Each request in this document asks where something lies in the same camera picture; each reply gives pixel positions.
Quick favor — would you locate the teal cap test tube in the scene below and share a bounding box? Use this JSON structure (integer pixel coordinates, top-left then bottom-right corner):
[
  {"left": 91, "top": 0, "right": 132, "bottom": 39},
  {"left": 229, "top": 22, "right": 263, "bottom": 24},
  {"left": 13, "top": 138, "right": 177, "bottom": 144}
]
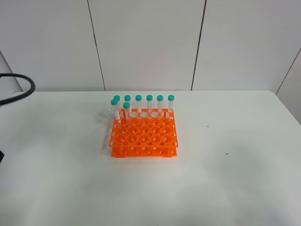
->
[{"left": 123, "top": 102, "right": 131, "bottom": 125}]

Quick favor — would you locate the orange test tube rack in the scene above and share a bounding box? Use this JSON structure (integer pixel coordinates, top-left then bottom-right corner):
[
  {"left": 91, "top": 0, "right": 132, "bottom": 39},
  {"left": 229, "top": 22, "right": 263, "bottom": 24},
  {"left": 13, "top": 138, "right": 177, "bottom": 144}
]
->
[{"left": 109, "top": 108, "right": 179, "bottom": 158}]

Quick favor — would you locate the back row tube far right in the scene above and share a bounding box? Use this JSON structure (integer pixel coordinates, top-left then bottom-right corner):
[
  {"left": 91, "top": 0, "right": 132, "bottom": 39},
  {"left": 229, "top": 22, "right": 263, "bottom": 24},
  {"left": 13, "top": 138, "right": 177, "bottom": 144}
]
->
[{"left": 167, "top": 95, "right": 174, "bottom": 113}]

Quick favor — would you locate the back row tube far left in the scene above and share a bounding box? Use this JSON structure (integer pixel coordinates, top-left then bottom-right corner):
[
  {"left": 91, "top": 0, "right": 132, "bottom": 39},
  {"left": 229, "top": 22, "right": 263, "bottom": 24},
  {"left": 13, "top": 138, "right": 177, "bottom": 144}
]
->
[{"left": 114, "top": 95, "right": 120, "bottom": 101}]

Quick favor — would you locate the second row tube left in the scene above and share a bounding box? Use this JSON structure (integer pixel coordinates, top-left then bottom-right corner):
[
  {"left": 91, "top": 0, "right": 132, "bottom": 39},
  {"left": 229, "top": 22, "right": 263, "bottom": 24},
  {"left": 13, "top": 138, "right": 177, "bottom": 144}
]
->
[{"left": 111, "top": 99, "right": 120, "bottom": 121}]

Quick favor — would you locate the black left camera cable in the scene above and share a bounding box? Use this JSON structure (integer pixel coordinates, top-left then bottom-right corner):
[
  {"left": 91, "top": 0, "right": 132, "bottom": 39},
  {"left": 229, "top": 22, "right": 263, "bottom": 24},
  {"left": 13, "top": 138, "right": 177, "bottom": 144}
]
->
[{"left": 0, "top": 73, "right": 36, "bottom": 106}]

